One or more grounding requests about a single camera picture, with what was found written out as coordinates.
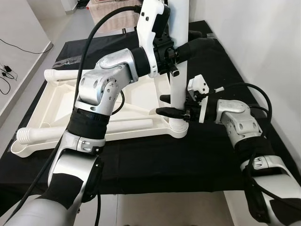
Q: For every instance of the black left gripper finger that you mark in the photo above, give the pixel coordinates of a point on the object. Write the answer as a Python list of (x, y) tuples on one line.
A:
[(197, 47), (195, 34)]

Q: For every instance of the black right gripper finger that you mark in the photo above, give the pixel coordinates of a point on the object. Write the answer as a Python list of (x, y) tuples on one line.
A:
[(169, 112), (164, 98)]

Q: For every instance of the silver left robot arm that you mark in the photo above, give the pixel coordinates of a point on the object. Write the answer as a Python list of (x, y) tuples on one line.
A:
[(101, 87)]

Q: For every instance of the white plastic children table top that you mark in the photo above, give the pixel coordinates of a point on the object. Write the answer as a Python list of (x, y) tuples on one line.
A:
[(61, 101)]

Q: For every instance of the small clear plastic packet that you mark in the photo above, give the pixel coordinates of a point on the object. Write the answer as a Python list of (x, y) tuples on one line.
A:
[(210, 36)]

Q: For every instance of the black tablecloth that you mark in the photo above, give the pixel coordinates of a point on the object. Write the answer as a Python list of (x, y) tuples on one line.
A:
[(164, 165)]

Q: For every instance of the pink cloth covered table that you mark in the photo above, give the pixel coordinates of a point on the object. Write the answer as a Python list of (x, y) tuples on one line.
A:
[(115, 19)]

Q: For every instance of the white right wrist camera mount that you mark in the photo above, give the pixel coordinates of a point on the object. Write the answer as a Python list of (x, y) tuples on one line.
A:
[(197, 84)]

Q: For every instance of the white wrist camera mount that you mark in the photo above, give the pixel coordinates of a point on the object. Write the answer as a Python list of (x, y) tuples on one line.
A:
[(146, 28), (197, 84)]

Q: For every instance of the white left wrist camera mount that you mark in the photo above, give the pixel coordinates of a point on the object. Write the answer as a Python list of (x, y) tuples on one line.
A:
[(146, 28)]

